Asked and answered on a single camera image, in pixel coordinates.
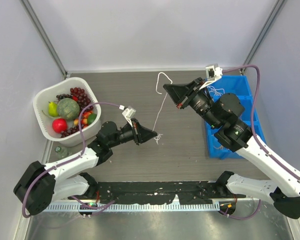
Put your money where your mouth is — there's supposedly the green lime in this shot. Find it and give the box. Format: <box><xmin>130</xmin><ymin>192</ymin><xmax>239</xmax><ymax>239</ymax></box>
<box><xmin>87</xmin><ymin>113</ymin><xmax>97</xmax><ymax>125</ymax></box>

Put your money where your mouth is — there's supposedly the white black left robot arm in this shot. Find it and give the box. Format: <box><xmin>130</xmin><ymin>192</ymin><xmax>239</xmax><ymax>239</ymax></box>
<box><xmin>13</xmin><ymin>118</ymin><xmax>158</xmax><ymax>218</ymax></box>

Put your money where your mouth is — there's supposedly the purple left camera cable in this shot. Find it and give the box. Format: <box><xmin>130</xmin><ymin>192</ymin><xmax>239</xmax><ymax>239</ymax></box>
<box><xmin>21</xmin><ymin>101</ymin><xmax>123</xmax><ymax>219</ymax></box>

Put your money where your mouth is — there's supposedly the white thin cable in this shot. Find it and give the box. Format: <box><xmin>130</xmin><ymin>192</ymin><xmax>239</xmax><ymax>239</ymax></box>
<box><xmin>206</xmin><ymin>85</ymin><xmax>226</xmax><ymax>98</ymax></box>
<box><xmin>151</xmin><ymin>72</ymin><xmax>173</xmax><ymax>146</ymax></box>

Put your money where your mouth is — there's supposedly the green yellow pear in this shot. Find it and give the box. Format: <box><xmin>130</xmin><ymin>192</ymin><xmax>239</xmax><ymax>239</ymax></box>
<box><xmin>48</xmin><ymin>101</ymin><xmax>59</xmax><ymax>118</ymax></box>

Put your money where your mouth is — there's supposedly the white plastic fruit basket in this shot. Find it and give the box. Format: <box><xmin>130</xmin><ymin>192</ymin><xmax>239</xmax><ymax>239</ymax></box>
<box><xmin>33</xmin><ymin>77</ymin><xmax>102</xmax><ymax>147</ymax></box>

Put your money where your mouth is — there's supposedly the red apple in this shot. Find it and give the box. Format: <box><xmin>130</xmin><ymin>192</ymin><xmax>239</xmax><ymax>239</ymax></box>
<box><xmin>52</xmin><ymin>118</ymin><xmax>68</xmax><ymax>134</ymax></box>

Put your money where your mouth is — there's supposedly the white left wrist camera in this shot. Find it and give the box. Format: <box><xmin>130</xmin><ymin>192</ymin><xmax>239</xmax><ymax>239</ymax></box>
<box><xmin>119</xmin><ymin>105</ymin><xmax>136</xmax><ymax>127</ymax></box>

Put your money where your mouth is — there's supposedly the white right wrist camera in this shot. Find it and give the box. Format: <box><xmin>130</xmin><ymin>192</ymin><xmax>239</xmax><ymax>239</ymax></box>
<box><xmin>200</xmin><ymin>63</ymin><xmax>223</xmax><ymax>90</ymax></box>

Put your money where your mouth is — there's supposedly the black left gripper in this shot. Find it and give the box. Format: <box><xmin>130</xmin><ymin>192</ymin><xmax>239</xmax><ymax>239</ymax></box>
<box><xmin>108</xmin><ymin>117</ymin><xmax>157</xmax><ymax>148</ymax></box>

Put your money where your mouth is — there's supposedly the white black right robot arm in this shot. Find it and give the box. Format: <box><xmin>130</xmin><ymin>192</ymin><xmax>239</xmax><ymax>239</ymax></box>
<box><xmin>163</xmin><ymin>78</ymin><xmax>300</xmax><ymax>219</ymax></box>

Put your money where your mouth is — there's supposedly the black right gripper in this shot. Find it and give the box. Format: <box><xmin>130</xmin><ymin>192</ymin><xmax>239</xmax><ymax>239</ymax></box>
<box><xmin>164</xmin><ymin>76</ymin><xmax>222</xmax><ymax>128</ymax></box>

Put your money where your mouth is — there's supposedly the left aluminium frame post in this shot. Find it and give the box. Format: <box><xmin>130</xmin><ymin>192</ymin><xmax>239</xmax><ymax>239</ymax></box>
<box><xmin>19</xmin><ymin>0</ymin><xmax>68</xmax><ymax>79</ymax></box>

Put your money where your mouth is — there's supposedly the clear glass jar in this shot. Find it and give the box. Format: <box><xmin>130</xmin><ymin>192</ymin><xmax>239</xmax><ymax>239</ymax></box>
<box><xmin>54</xmin><ymin>145</ymin><xmax>72</xmax><ymax>160</ymax></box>

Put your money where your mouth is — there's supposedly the red grape bunch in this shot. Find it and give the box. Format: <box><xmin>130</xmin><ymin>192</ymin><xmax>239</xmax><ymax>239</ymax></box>
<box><xmin>70</xmin><ymin>87</ymin><xmax>92</xmax><ymax>111</ymax></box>

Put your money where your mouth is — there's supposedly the aluminium corner frame post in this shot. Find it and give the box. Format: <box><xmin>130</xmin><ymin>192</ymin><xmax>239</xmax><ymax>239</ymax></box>
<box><xmin>243</xmin><ymin>0</ymin><xmax>288</xmax><ymax>65</ymax></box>

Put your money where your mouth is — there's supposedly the dark purple grape bunch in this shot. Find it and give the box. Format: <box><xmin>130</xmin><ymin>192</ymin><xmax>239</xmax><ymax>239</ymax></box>
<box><xmin>56</xmin><ymin>94</ymin><xmax>72</xmax><ymax>101</ymax></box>

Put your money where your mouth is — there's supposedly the white slotted cable duct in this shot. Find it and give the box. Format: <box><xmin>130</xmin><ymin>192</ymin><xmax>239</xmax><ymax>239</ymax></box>
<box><xmin>44</xmin><ymin>201</ymin><xmax>220</xmax><ymax>213</ymax></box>

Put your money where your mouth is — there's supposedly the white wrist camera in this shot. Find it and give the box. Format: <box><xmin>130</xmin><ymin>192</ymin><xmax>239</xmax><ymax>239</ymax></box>
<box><xmin>119</xmin><ymin>105</ymin><xmax>136</xmax><ymax>127</ymax></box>
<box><xmin>200</xmin><ymin>63</ymin><xmax>223</xmax><ymax>90</ymax></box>

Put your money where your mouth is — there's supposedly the green melon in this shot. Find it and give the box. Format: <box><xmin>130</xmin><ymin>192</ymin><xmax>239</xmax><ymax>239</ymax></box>
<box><xmin>57</xmin><ymin>98</ymin><xmax>81</xmax><ymax>121</ymax></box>

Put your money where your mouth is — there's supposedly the pale cable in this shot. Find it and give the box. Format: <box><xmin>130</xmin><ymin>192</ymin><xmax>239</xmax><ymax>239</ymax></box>
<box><xmin>212</xmin><ymin>139</ymin><xmax>228</xmax><ymax>151</ymax></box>

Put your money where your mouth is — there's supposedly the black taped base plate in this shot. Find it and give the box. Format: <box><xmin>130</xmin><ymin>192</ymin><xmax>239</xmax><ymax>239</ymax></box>
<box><xmin>67</xmin><ymin>180</ymin><xmax>246</xmax><ymax>205</ymax></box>

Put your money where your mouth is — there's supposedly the blue plastic divided bin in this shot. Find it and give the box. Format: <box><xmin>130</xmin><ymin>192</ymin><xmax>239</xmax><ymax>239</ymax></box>
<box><xmin>202</xmin><ymin>75</ymin><xmax>266</xmax><ymax>160</ymax></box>

